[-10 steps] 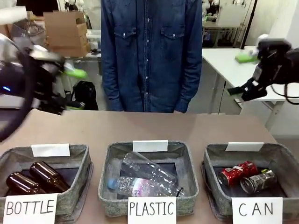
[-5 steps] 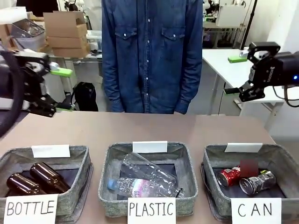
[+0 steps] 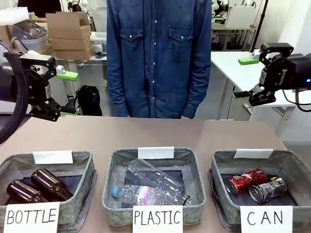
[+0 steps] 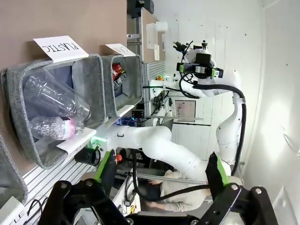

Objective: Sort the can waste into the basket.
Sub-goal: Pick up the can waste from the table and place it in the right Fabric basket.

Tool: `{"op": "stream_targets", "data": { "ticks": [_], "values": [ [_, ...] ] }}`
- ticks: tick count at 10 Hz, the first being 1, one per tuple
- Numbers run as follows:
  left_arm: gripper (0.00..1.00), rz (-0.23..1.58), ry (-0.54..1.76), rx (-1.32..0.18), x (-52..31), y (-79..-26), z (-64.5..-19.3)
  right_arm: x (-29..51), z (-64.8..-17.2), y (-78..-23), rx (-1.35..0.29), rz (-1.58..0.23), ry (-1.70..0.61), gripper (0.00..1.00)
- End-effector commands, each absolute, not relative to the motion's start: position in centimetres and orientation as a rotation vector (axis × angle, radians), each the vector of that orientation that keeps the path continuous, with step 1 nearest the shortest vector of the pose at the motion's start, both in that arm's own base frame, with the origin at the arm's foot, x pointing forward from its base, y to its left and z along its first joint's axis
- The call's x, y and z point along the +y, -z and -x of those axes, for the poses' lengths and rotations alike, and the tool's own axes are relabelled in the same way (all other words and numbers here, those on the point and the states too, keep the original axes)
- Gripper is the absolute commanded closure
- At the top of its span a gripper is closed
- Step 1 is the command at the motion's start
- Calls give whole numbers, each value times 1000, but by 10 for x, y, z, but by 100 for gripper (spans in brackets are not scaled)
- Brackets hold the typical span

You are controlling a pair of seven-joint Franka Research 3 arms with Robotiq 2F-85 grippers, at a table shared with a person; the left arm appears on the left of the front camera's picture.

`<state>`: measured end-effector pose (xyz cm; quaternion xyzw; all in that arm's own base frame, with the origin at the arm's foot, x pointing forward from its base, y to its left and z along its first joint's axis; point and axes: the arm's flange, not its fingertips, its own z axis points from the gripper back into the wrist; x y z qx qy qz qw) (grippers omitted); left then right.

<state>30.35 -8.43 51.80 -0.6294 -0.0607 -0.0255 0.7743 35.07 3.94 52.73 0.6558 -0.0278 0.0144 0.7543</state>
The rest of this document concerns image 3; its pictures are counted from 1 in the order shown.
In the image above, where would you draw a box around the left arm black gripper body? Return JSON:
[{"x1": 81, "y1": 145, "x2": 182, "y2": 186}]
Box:
[{"x1": 23, "y1": 65, "x2": 52, "y2": 105}]

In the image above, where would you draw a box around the small white can label card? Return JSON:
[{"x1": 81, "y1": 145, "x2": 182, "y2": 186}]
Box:
[{"x1": 233, "y1": 148, "x2": 274, "y2": 159}]

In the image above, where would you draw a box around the gray felt can basket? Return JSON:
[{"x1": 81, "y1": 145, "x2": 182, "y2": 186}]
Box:
[{"x1": 210, "y1": 149, "x2": 311, "y2": 225}]

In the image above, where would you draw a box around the silver crushed can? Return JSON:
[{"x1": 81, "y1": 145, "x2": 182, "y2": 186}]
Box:
[{"x1": 248, "y1": 177, "x2": 288, "y2": 202}]

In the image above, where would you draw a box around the brown glass bottle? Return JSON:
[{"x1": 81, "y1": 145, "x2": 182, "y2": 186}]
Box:
[
  {"x1": 6, "y1": 180, "x2": 49, "y2": 203},
  {"x1": 31, "y1": 169, "x2": 73, "y2": 201}
]

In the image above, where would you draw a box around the crushed red can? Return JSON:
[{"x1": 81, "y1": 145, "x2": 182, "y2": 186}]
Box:
[{"x1": 227, "y1": 168, "x2": 268, "y2": 195}]

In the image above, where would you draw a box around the small cardboard box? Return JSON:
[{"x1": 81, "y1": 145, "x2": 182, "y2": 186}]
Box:
[{"x1": 0, "y1": 24, "x2": 18, "y2": 49}]

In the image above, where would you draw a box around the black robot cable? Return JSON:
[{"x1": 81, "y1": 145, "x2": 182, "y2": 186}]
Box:
[{"x1": 283, "y1": 88, "x2": 311, "y2": 113}]

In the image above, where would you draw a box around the open cardboard box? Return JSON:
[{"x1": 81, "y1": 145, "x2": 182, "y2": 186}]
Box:
[{"x1": 45, "y1": 11, "x2": 92, "y2": 41}]

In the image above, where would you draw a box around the person in denim shirt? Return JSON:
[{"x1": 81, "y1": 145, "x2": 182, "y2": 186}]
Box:
[{"x1": 106, "y1": 0, "x2": 212, "y2": 119}]

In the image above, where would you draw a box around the person's right forearm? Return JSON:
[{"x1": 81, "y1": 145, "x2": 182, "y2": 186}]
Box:
[{"x1": 106, "y1": 70, "x2": 131, "y2": 117}]

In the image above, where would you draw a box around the person's left forearm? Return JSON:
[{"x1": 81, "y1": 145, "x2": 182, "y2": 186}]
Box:
[{"x1": 183, "y1": 70, "x2": 212, "y2": 119}]

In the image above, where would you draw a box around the clear plastic storage bin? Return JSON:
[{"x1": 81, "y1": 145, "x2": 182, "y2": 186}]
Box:
[{"x1": 11, "y1": 19, "x2": 49, "y2": 53}]

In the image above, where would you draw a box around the black stand pole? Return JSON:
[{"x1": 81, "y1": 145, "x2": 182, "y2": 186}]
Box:
[{"x1": 260, "y1": 0, "x2": 266, "y2": 53}]

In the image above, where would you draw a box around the black braided cable sleeve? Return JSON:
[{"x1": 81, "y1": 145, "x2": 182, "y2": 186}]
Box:
[{"x1": 0, "y1": 50, "x2": 29, "y2": 145}]

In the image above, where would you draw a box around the clear crumpled plastic bottle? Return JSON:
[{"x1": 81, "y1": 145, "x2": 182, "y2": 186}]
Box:
[{"x1": 126, "y1": 159, "x2": 187, "y2": 195}]

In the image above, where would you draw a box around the large white PLASTIC sign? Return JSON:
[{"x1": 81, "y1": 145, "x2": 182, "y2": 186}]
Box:
[{"x1": 132, "y1": 205, "x2": 183, "y2": 233}]

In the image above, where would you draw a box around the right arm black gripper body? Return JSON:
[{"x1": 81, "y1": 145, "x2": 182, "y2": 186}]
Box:
[{"x1": 258, "y1": 54, "x2": 296, "y2": 93}]

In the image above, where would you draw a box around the white work table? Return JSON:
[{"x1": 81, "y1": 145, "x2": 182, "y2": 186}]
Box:
[{"x1": 210, "y1": 50, "x2": 311, "y2": 122}]

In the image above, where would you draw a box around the black backpack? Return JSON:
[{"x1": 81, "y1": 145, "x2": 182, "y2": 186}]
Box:
[{"x1": 74, "y1": 84, "x2": 103, "y2": 117}]

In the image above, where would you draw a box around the gray felt plastic basket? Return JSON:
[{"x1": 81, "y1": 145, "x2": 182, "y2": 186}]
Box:
[{"x1": 102, "y1": 147, "x2": 207, "y2": 225}]

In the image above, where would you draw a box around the large white CAN sign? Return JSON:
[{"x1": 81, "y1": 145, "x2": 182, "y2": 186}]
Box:
[{"x1": 240, "y1": 205, "x2": 294, "y2": 233}]

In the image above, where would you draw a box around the gray felt bottle basket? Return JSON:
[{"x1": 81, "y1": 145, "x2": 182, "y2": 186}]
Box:
[{"x1": 0, "y1": 150, "x2": 95, "y2": 228}]

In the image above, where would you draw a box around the flat cardboard box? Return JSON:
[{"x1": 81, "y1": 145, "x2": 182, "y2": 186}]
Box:
[
  {"x1": 53, "y1": 47, "x2": 95, "y2": 61},
  {"x1": 49, "y1": 37, "x2": 92, "y2": 51}
]

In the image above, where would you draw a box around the small white plastic label card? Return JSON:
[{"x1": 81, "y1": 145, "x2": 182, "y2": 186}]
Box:
[{"x1": 138, "y1": 146, "x2": 175, "y2": 160}]

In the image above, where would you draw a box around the small white bottle label card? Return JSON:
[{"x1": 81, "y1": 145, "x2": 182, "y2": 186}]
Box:
[{"x1": 33, "y1": 150, "x2": 73, "y2": 165}]

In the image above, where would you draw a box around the large white BOTTLE sign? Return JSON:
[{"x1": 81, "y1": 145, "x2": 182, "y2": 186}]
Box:
[{"x1": 4, "y1": 201, "x2": 61, "y2": 233}]

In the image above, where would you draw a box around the clear bottle with blue cap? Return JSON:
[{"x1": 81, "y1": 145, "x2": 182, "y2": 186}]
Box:
[{"x1": 111, "y1": 184, "x2": 191, "y2": 206}]

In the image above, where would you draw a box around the white foam box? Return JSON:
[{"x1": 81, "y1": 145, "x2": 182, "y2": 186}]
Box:
[{"x1": 0, "y1": 7, "x2": 30, "y2": 25}]

